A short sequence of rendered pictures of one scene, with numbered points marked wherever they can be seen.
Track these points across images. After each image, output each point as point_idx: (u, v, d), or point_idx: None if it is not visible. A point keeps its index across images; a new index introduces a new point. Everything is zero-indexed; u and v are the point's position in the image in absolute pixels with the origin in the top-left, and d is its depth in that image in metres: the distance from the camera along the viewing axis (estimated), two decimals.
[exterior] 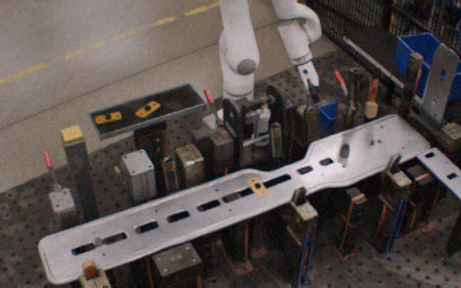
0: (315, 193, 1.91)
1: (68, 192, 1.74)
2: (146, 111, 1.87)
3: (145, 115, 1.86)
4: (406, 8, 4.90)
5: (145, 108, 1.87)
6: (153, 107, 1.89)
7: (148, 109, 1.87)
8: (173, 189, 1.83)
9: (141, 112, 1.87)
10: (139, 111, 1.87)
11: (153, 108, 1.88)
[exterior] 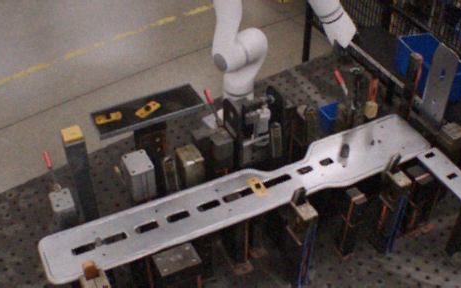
0: (315, 193, 1.91)
1: (68, 192, 1.74)
2: (146, 111, 1.87)
3: (145, 115, 1.86)
4: (406, 8, 4.90)
5: (145, 108, 1.87)
6: (153, 107, 1.89)
7: (148, 109, 1.87)
8: (173, 189, 1.83)
9: (141, 112, 1.87)
10: (139, 111, 1.87)
11: (153, 108, 1.88)
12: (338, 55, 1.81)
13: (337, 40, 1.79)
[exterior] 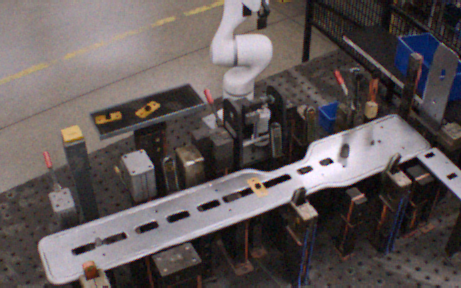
0: (315, 193, 1.91)
1: (68, 192, 1.74)
2: (146, 111, 1.87)
3: (145, 115, 1.86)
4: (406, 8, 4.90)
5: (145, 108, 1.87)
6: (153, 107, 1.89)
7: (148, 109, 1.87)
8: (173, 189, 1.83)
9: (141, 112, 1.87)
10: (139, 111, 1.87)
11: (153, 108, 1.88)
12: (266, 16, 1.67)
13: (264, 0, 1.66)
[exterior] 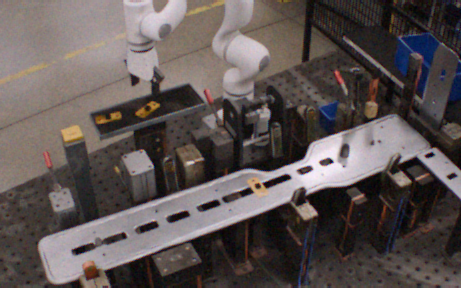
0: (315, 193, 1.91)
1: (68, 192, 1.74)
2: (146, 111, 1.87)
3: (145, 115, 1.86)
4: (406, 8, 4.90)
5: (145, 108, 1.87)
6: (153, 107, 1.89)
7: (148, 109, 1.87)
8: (173, 189, 1.83)
9: (141, 112, 1.87)
10: (139, 111, 1.87)
11: (153, 108, 1.88)
12: (161, 82, 1.75)
13: (155, 67, 1.74)
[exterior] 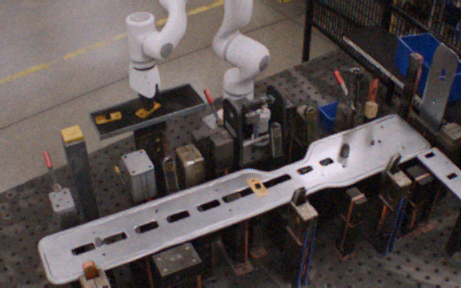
0: (315, 193, 1.91)
1: (68, 192, 1.74)
2: (146, 111, 1.87)
3: (145, 115, 1.86)
4: (406, 8, 4.90)
5: (145, 108, 1.87)
6: (153, 107, 1.89)
7: None
8: (173, 189, 1.83)
9: (141, 112, 1.87)
10: (139, 111, 1.87)
11: (153, 108, 1.88)
12: (155, 98, 1.82)
13: (156, 85, 1.79)
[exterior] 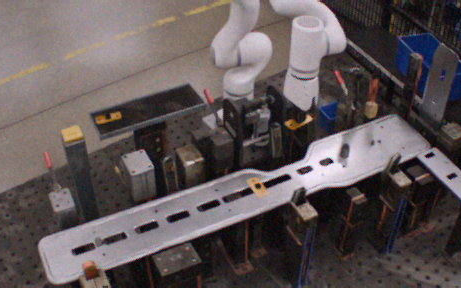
0: (315, 193, 1.91)
1: (68, 192, 1.74)
2: (296, 123, 1.72)
3: (295, 127, 1.70)
4: (406, 8, 4.90)
5: (296, 119, 1.72)
6: (304, 120, 1.73)
7: None
8: (173, 189, 1.83)
9: (291, 123, 1.72)
10: (289, 121, 1.72)
11: (304, 121, 1.72)
12: (309, 112, 1.66)
13: (313, 98, 1.63)
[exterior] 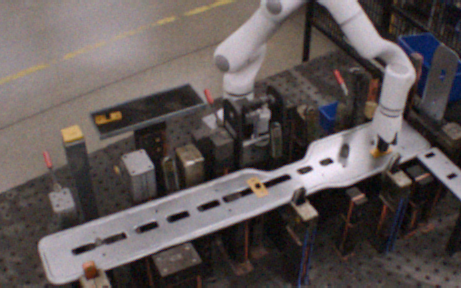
0: (315, 193, 1.91)
1: (68, 192, 1.74)
2: (379, 152, 1.96)
3: (378, 155, 1.94)
4: (406, 8, 4.90)
5: (379, 149, 1.95)
6: (386, 150, 1.96)
7: None
8: (173, 189, 1.83)
9: (375, 152, 1.96)
10: (373, 150, 1.96)
11: (386, 151, 1.96)
12: (391, 144, 1.90)
13: (396, 133, 1.86)
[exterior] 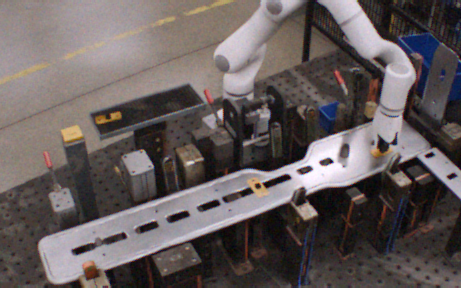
0: (315, 193, 1.91)
1: (68, 192, 1.74)
2: (380, 152, 1.96)
3: (378, 155, 1.94)
4: (406, 8, 4.90)
5: (380, 149, 1.95)
6: (387, 150, 1.96)
7: None
8: (173, 189, 1.83)
9: (375, 152, 1.96)
10: (374, 150, 1.96)
11: (387, 151, 1.96)
12: (391, 144, 1.90)
13: (396, 133, 1.86)
